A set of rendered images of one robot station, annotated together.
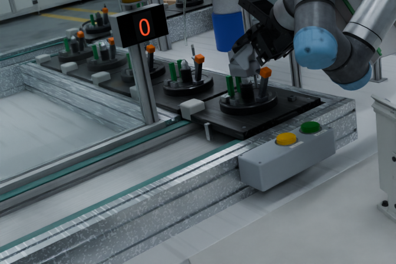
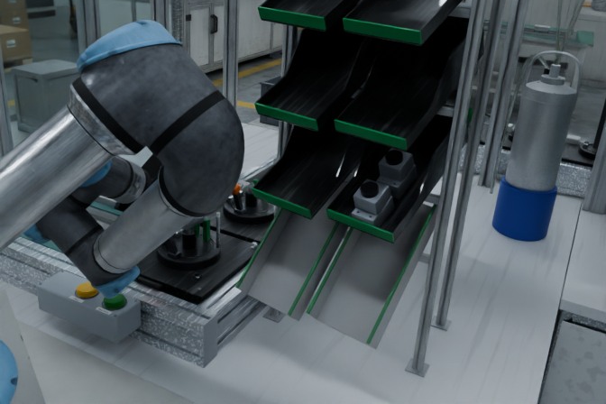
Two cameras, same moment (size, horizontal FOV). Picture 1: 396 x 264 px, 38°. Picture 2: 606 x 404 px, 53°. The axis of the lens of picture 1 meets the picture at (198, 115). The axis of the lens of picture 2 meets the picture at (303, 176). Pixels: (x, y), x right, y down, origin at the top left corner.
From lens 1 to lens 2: 1.55 m
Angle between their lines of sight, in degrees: 54
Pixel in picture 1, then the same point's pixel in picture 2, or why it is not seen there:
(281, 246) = not seen: outside the picture
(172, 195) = (11, 255)
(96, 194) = not seen: hidden behind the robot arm
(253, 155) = (59, 278)
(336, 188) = (75, 365)
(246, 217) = (30, 316)
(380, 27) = (104, 250)
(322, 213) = not seen: hidden behind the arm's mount
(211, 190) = (40, 277)
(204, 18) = (578, 179)
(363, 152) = (161, 377)
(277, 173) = (51, 306)
